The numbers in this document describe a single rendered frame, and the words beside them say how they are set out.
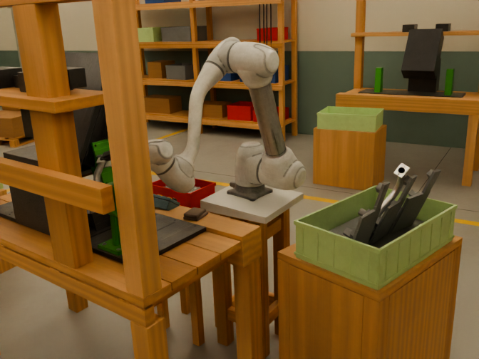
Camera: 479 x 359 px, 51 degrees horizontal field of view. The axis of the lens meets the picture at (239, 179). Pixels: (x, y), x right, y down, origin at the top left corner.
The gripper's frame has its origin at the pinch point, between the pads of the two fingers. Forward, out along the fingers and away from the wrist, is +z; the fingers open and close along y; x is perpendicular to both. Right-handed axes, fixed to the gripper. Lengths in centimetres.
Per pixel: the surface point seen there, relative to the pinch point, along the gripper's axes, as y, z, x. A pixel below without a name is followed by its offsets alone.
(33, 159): 23.2, 15.3, 10.6
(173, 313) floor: -118, 58, 34
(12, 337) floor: -55, 119, 75
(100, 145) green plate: 2.9, 4.5, -7.5
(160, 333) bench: -23, -45, 65
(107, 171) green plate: -5.2, 4.5, 1.3
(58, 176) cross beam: 28.8, -26.5, 26.8
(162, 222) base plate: -32.4, -11.2, 14.6
